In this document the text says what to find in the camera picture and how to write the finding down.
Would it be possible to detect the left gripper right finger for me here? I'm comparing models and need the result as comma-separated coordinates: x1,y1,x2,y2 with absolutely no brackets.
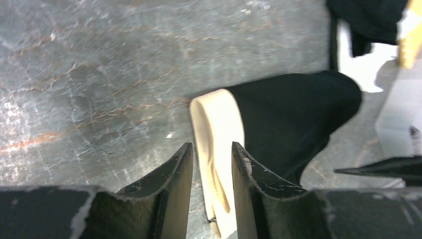
231,142,306,239

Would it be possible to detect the black underwear beige waistband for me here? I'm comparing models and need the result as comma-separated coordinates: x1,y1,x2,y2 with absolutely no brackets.
190,70,362,239

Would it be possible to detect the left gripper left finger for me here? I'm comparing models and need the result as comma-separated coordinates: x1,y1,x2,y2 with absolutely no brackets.
118,142,193,239

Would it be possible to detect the black crumpled underwear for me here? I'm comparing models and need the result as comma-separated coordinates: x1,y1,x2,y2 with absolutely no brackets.
326,0,408,57

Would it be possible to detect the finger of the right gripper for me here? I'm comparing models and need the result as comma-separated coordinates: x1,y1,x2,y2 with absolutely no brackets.
334,155,422,187

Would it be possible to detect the white underwear black waistband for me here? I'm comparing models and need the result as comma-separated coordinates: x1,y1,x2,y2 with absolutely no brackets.
335,20,399,93

